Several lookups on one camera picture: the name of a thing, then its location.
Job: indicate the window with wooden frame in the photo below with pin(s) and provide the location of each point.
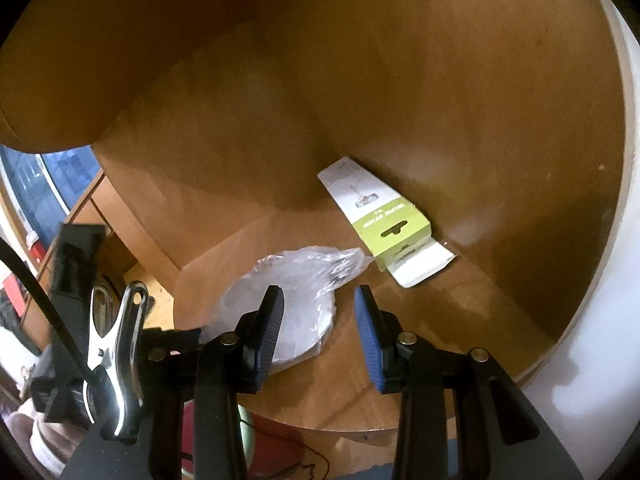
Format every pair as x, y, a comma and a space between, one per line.
60, 175

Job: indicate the yellow dotted mat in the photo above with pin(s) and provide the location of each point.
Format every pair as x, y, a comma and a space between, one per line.
155, 305

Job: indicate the red bin with green rim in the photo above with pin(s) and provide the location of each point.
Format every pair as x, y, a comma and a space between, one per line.
189, 430

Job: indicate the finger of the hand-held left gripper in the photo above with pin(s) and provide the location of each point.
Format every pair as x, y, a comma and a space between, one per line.
175, 339

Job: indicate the small red box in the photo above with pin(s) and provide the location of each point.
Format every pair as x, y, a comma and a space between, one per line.
36, 252

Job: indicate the wooden drawer desk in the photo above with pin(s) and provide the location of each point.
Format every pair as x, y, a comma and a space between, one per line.
125, 240

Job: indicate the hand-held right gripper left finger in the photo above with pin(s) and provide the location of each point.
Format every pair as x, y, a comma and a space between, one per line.
265, 335

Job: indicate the clear plastic bag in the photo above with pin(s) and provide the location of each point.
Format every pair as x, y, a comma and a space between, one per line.
300, 290

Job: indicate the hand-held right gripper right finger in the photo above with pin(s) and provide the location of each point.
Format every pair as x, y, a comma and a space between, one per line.
370, 340

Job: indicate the red book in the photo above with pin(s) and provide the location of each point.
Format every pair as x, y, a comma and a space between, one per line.
12, 295

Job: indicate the green white cardboard box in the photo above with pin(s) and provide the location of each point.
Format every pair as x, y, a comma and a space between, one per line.
390, 230

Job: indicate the metal spring clamp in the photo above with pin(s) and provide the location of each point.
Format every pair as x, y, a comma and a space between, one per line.
122, 350

